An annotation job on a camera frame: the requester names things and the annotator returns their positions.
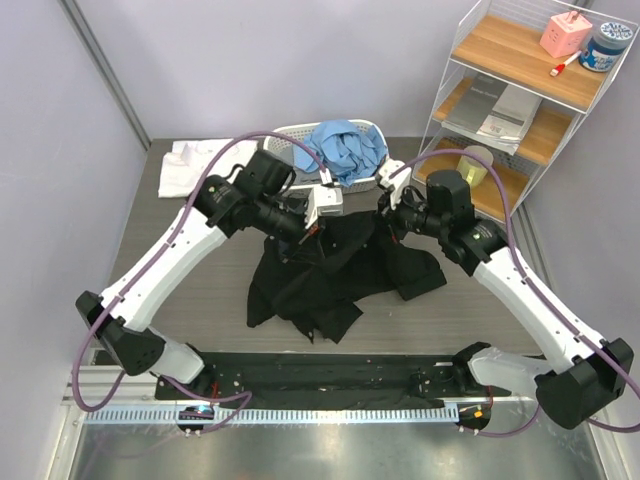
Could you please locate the black long sleeve shirt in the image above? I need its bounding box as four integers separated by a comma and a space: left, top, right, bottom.
246, 211, 447, 343

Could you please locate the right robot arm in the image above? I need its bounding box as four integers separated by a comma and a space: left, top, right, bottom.
376, 161, 639, 429

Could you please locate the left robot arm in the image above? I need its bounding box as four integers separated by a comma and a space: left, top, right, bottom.
76, 149, 343, 399

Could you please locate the blue crumpled shirt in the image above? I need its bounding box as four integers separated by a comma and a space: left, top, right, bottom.
302, 119, 388, 187

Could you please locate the white plastic laundry basket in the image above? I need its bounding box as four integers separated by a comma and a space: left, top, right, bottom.
263, 119, 389, 194

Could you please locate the yellow translucent cup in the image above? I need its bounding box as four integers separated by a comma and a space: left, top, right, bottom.
456, 145, 494, 189

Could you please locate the white grey booklet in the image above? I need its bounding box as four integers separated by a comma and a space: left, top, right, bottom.
476, 85, 542, 155

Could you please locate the folded white shirt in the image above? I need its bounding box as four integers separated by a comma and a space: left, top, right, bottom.
158, 138, 258, 198

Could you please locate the pink cube power strip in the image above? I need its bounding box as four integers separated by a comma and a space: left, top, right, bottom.
539, 10, 593, 58

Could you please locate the blue patterned jar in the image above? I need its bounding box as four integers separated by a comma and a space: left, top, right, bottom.
579, 21, 634, 73

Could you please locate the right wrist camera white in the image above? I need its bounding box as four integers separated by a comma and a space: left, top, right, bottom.
375, 158, 411, 210

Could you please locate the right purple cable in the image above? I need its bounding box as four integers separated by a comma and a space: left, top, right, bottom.
392, 148, 640, 437

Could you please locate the purple cable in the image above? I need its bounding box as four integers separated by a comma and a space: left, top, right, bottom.
392, 148, 640, 437
72, 130, 334, 434

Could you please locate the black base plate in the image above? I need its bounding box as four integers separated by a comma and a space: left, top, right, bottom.
186, 352, 511, 410

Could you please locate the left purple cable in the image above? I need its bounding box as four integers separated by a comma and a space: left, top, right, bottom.
72, 130, 334, 434

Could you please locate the white wire wooden shelf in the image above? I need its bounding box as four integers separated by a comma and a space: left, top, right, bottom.
413, 1, 639, 221

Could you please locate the white slotted cable duct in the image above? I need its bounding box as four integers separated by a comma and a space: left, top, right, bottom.
85, 404, 459, 427

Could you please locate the aluminium frame rail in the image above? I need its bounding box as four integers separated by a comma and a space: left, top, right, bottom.
62, 364, 610, 406

